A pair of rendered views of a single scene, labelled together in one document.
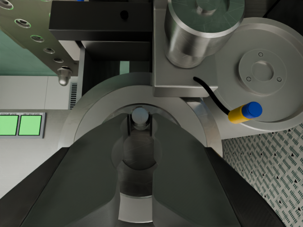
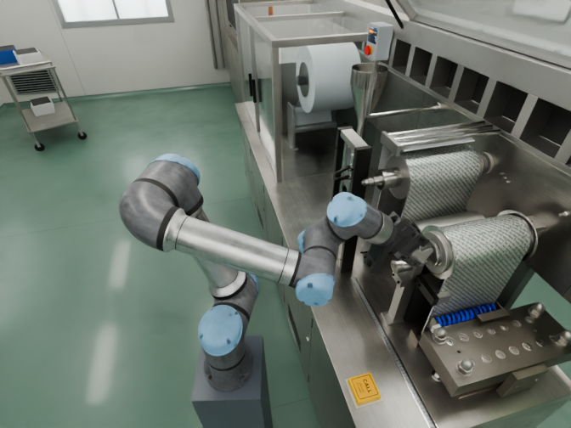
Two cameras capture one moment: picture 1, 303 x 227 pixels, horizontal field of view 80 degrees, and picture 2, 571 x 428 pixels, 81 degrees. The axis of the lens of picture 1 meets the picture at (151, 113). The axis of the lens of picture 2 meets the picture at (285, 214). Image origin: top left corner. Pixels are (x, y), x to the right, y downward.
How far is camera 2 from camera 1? 0.92 m
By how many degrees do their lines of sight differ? 71
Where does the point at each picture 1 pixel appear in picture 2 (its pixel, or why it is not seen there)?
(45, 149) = not seen: outside the picture
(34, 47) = (532, 356)
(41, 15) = (483, 341)
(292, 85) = not seen: hidden behind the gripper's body
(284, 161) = (421, 205)
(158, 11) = (411, 277)
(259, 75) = not seen: hidden behind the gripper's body
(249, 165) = (444, 199)
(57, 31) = (433, 297)
